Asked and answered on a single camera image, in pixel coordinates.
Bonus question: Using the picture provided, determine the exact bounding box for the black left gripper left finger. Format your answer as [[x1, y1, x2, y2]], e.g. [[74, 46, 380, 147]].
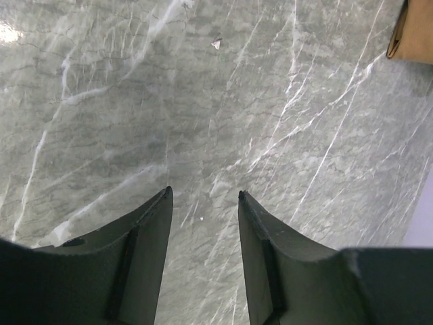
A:
[[1, 188, 173, 324]]

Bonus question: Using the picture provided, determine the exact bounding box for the mustard garment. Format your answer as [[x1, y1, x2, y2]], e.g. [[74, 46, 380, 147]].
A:
[[386, 0, 432, 64]]

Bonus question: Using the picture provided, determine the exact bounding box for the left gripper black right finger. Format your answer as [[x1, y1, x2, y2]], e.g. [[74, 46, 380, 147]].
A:
[[238, 191, 432, 324]]

